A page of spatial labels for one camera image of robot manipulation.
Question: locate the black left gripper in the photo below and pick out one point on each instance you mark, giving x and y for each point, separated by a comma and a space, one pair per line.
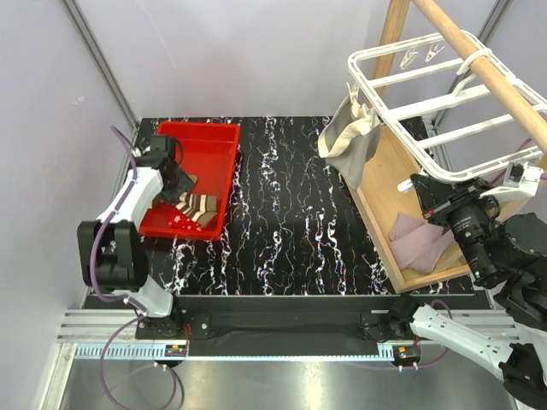
185, 184

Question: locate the wooden hanging rod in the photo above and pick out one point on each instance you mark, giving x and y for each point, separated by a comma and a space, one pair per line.
520, 109

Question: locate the cream grey sock hanging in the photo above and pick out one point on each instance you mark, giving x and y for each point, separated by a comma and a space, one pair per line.
351, 138

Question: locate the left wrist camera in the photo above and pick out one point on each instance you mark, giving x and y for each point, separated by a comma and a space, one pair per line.
162, 145

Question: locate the brown striped sock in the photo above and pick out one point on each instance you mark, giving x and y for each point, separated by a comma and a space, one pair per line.
199, 208
160, 198

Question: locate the wooden rack frame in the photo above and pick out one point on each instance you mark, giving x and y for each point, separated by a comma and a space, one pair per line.
386, 189

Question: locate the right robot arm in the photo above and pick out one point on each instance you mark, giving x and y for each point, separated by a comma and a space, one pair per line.
511, 254

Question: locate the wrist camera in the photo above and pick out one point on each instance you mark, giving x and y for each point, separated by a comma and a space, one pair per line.
518, 181
162, 145

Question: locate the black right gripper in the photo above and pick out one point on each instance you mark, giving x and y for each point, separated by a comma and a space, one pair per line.
436, 198

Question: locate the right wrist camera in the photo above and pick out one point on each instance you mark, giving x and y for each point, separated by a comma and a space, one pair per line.
518, 181

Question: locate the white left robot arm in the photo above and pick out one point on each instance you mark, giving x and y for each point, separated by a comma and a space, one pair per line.
113, 260

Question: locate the mauve sock in tray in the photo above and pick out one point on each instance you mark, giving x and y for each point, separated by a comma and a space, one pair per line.
417, 244

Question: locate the white clip hanger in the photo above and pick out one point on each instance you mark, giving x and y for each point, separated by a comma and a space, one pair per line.
393, 117

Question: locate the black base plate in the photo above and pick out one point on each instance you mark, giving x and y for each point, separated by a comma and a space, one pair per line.
278, 327

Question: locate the red plastic bin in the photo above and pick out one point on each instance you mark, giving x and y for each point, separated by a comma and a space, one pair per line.
209, 152

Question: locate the red snowflake sock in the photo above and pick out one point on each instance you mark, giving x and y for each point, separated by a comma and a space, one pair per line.
180, 221

